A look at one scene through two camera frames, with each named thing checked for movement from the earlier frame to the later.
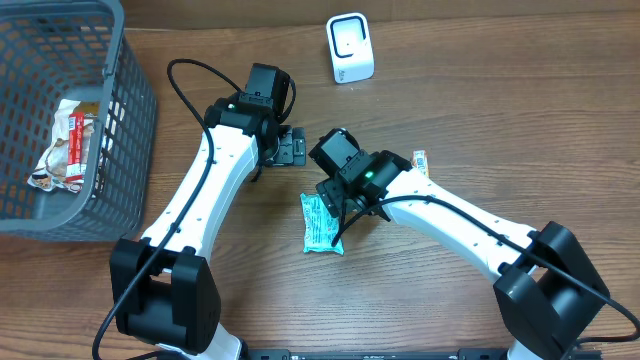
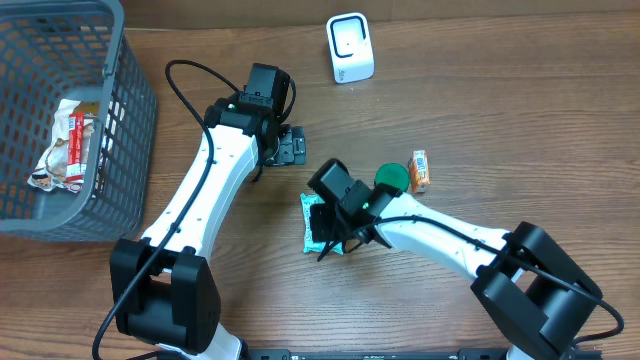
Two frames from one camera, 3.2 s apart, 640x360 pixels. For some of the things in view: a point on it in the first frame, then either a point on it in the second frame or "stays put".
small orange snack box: x=420 y=161 stays put
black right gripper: x=333 y=201 to x=317 y=234
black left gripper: x=291 y=147 stays put
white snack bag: x=63 y=165 stays put
